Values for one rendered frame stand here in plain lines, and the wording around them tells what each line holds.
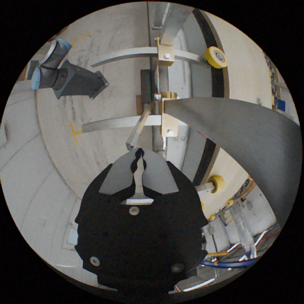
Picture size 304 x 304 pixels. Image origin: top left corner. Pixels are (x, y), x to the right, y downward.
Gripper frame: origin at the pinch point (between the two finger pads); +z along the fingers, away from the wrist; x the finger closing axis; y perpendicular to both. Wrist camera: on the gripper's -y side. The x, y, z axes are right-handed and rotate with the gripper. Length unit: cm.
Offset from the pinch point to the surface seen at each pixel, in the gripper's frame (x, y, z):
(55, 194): -259, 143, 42
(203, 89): 27.8, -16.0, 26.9
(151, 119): 2.4, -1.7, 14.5
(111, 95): -41, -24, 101
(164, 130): 6.0, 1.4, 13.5
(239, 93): 34.5, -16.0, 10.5
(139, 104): -6, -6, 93
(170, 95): 7.5, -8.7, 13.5
